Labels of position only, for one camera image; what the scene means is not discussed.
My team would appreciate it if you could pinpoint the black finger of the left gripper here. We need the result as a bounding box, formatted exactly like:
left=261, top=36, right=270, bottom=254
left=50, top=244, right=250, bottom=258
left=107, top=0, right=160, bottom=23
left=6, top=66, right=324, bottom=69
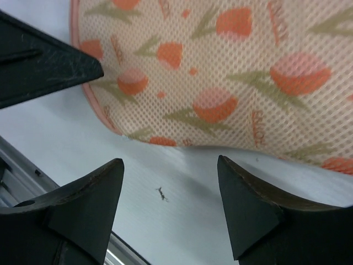
left=1, top=12, right=104, bottom=108

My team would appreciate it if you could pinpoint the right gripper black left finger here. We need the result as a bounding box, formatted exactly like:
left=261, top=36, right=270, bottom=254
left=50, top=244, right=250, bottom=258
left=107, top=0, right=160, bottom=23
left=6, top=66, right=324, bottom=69
left=1, top=158, right=124, bottom=264

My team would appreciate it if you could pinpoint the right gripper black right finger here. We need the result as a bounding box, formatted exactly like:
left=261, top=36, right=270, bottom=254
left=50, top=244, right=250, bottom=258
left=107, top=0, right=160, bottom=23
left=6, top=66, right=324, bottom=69
left=217, top=156, right=352, bottom=264

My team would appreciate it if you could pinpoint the floral orange laundry bag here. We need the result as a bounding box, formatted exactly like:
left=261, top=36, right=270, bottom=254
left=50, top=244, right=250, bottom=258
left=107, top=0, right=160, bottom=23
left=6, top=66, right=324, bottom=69
left=71, top=0, right=352, bottom=175

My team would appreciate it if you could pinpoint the aluminium front rail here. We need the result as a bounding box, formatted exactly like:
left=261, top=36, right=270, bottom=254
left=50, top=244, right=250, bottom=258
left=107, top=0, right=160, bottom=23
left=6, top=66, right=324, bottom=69
left=1, top=140, right=146, bottom=264

